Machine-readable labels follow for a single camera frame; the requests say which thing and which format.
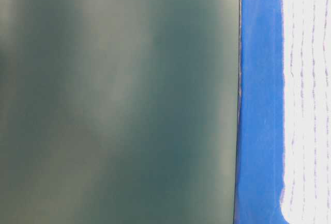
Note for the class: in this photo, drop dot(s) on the white blue-striped towel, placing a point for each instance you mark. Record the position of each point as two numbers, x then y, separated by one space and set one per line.
306 100

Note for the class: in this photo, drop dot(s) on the blue table cloth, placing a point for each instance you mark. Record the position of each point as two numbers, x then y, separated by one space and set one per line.
259 151

